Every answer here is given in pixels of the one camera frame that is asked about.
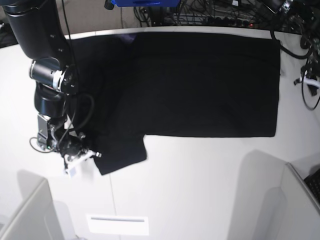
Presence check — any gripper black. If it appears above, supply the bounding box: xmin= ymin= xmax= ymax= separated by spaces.
xmin=51 ymin=133 xmax=102 ymax=173

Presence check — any black T-shirt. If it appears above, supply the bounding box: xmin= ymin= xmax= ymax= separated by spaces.
xmin=72 ymin=32 xmax=281 ymax=175

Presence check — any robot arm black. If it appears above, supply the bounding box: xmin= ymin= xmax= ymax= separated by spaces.
xmin=0 ymin=0 xmax=101 ymax=177
xmin=262 ymin=0 xmax=320 ymax=111

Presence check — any white partition panel left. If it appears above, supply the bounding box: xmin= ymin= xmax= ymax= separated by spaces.
xmin=0 ymin=178 xmax=65 ymax=240

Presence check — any white partition panel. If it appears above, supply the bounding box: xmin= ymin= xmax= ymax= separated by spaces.
xmin=277 ymin=163 xmax=320 ymax=240
xmin=0 ymin=178 xmax=65 ymax=240

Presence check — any blue plastic box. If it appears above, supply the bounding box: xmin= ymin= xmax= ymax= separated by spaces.
xmin=111 ymin=0 xmax=180 ymax=7

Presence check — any black power strip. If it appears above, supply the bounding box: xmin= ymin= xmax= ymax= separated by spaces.
xmin=203 ymin=16 xmax=255 ymax=28

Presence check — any white partition panel right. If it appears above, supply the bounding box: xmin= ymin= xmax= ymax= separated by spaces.
xmin=277 ymin=163 xmax=320 ymax=240

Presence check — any black keyboard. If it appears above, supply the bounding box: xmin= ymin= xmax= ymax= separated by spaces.
xmin=304 ymin=169 xmax=320 ymax=201

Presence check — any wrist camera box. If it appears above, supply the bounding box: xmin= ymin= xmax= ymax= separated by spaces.
xmin=65 ymin=167 xmax=77 ymax=179

